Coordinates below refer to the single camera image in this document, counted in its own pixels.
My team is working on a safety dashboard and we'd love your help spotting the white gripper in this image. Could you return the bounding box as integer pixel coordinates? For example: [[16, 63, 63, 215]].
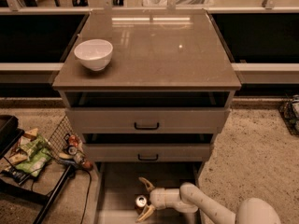
[[136, 177, 181, 223]]

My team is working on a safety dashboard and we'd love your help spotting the orange soda can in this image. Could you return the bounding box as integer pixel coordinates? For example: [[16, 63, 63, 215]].
[[135, 195, 148, 215]]

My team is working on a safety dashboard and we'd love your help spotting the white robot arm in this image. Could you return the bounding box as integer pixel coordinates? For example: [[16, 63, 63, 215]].
[[136, 177, 281, 224]]

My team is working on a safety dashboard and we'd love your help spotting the open bottom drawer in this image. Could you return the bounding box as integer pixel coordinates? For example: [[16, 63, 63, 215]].
[[94, 162, 202, 224]]

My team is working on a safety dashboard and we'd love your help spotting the red soda can in basket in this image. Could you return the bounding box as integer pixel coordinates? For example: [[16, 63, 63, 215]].
[[68, 135, 79, 147]]

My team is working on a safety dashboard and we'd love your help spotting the grey drawer cabinet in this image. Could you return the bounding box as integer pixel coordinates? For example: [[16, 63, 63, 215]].
[[53, 10, 241, 224]]

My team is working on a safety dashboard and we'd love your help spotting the green snack bag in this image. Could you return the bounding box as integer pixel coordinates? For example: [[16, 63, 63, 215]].
[[15, 135, 51, 177]]

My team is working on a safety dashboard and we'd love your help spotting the dark snack bag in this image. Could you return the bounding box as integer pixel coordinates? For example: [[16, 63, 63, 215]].
[[1, 167, 30, 185]]

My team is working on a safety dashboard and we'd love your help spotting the white ceramic bowl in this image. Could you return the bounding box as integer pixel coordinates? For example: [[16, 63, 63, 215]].
[[74, 39, 113, 71]]

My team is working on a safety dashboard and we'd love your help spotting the middle drawer with black handle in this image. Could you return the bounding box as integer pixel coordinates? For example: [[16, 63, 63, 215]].
[[83, 144, 211, 162]]

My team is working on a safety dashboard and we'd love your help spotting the drawer with black handle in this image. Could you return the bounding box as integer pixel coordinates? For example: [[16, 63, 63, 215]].
[[65, 108, 230, 134], [83, 144, 211, 162]]

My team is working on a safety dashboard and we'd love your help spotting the black cable on floor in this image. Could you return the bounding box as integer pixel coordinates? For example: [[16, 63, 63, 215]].
[[78, 169, 93, 224]]

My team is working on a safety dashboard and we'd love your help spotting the top drawer with black handle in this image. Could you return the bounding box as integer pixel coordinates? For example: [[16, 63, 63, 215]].
[[65, 108, 230, 134]]

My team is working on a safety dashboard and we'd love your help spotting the wire mesh basket left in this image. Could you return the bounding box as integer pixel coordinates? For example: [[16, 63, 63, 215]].
[[48, 116, 80, 167]]

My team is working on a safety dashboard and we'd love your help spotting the wire basket right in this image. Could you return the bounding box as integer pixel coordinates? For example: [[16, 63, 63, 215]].
[[279, 94, 299, 136]]

